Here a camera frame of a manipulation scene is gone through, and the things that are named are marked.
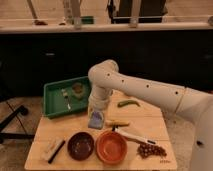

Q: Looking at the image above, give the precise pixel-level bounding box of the green cucumber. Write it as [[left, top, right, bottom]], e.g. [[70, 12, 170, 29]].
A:
[[117, 100, 140, 108]]

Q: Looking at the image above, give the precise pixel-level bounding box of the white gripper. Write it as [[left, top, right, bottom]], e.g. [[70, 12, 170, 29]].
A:
[[88, 99, 108, 128]]

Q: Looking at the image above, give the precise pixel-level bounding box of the small utensil in tray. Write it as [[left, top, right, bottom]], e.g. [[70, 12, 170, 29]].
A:
[[61, 89, 71, 110]]

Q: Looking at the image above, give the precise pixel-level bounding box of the black chair base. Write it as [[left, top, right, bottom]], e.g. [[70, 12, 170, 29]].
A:
[[0, 102, 34, 144]]

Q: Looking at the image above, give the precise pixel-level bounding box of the orange bowl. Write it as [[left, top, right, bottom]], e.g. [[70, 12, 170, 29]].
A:
[[96, 131, 127, 165]]

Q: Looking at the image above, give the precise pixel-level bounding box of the bunch of purple grapes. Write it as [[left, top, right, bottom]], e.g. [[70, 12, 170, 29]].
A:
[[137, 143, 167, 159]]

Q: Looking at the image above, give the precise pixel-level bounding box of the white handled knife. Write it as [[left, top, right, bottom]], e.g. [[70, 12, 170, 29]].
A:
[[112, 127, 156, 145]]

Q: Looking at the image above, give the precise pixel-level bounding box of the glass jar in tray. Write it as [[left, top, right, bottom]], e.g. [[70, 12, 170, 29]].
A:
[[72, 82, 84, 99]]

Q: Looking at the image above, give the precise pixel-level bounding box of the green plastic tray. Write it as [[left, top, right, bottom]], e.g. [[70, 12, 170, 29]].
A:
[[43, 76, 91, 119]]

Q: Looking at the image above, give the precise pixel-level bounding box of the blue sponge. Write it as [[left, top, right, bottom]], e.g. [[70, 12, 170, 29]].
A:
[[89, 111, 104, 129]]

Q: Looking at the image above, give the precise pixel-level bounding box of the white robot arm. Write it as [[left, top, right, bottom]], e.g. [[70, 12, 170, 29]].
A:
[[88, 60, 213, 171]]

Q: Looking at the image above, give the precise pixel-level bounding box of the purple bowl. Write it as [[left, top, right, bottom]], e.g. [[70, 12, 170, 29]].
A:
[[67, 132, 94, 161]]

